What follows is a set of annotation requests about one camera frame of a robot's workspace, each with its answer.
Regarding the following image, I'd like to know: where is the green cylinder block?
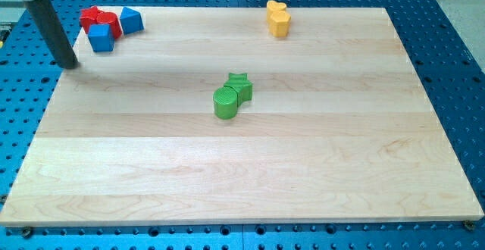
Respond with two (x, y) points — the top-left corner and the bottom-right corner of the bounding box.
(213, 86), (238, 120)

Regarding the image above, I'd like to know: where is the blue triangular block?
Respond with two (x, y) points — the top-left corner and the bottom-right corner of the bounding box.
(119, 7), (144, 35)

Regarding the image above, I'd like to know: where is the left board clamp screw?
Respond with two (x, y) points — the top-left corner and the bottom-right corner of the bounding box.
(20, 227), (33, 239)

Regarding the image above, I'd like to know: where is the board clamp screw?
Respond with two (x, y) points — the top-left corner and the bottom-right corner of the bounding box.
(20, 227), (33, 239)
(463, 220), (476, 231)

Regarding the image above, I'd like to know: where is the yellow hexagon block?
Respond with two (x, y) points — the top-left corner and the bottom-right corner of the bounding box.
(269, 11), (291, 37)

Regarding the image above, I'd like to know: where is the blue cube block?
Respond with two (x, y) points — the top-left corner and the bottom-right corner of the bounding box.
(88, 24), (114, 52)

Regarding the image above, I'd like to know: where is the light wooden board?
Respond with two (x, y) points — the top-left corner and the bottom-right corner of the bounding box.
(1, 7), (483, 227)

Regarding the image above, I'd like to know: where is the green star block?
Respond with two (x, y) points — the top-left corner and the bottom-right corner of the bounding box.
(224, 73), (253, 106)

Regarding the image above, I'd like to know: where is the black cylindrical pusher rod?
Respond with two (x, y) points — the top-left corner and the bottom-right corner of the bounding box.
(24, 0), (79, 69)

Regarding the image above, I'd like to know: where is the red star block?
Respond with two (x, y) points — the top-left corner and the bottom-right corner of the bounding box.
(79, 6), (103, 34)

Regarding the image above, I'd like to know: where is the red cylinder block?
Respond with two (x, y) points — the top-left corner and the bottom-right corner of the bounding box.
(96, 11), (122, 39)

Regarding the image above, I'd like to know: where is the yellow heart block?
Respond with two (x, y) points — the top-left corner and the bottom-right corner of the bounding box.
(266, 0), (287, 22)

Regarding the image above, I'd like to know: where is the right board clamp screw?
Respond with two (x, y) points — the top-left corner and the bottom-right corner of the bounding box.
(463, 220), (476, 231)

